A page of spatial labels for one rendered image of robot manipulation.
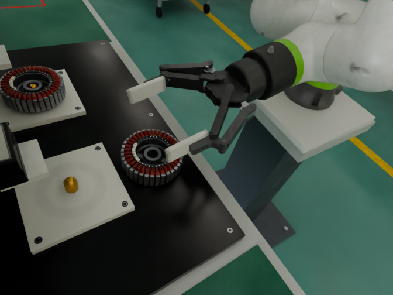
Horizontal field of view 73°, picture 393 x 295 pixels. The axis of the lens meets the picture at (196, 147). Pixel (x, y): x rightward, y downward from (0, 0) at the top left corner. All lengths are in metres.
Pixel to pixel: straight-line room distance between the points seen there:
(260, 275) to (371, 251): 1.26
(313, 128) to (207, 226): 0.40
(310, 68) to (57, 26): 0.72
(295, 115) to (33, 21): 0.79
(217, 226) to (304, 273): 1.00
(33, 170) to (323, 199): 1.53
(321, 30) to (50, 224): 0.54
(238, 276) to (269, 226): 0.97
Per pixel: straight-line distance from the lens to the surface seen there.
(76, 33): 0.91
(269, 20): 0.69
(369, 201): 1.91
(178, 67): 0.49
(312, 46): 0.53
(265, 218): 1.43
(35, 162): 0.39
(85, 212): 0.45
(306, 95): 0.78
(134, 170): 0.46
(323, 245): 1.55
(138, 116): 0.59
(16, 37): 0.90
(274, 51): 0.49
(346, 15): 0.71
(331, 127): 0.77
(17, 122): 0.59
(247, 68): 0.46
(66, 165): 0.50
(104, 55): 0.77
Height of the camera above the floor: 1.18
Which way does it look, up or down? 48 degrees down
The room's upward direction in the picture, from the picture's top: 17 degrees clockwise
